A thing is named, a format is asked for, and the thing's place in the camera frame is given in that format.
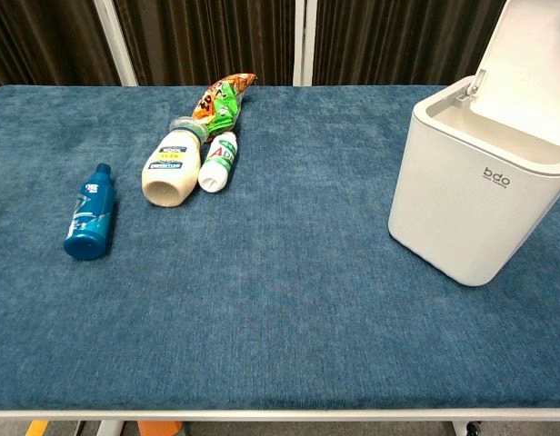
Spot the white plastic bin lid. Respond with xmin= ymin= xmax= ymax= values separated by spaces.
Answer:
xmin=463 ymin=0 xmax=560 ymax=149

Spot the white trash bin lid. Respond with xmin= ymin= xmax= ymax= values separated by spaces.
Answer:
xmin=387 ymin=74 xmax=560 ymax=288

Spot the white table frame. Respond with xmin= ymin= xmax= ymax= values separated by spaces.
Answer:
xmin=0 ymin=407 xmax=560 ymax=436

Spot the blue velvet table cloth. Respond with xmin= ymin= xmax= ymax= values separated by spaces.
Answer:
xmin=0 ymin=84 xmax=560 ymax=412

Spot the white vertical frame post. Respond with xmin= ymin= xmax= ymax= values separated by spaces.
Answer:
xmin=292 ymin=0 xmax=318 ymax=87

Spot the green orange snack bag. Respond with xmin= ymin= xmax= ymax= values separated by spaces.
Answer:
xmin=191 ymin=73 xmax=257 ymax=138

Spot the dark brown curtain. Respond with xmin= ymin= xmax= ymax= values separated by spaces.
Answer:
xmin=0 ymin=0 xmax=508 ymax=94

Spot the small white green-label bottle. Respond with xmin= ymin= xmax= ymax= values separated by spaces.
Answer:
xmin=197 ymin=132 xmax=239 ymax=193

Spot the blue plastic bottle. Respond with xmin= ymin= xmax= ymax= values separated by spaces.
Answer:
xmin=63 ymin=163 xmax=117 ymax=262

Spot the white slanted frame post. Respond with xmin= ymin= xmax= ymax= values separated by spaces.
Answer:
xmin=93 ymin=0 xmax=139 ymax=87

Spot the cream squeeze bottle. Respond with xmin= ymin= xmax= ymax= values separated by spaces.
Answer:
xmin=140 ymin=115 xmax=211 ymax=208

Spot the orange object under table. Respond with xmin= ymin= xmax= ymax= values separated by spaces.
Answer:
xmin=137 ymin=420 xmax=185 ymax=436

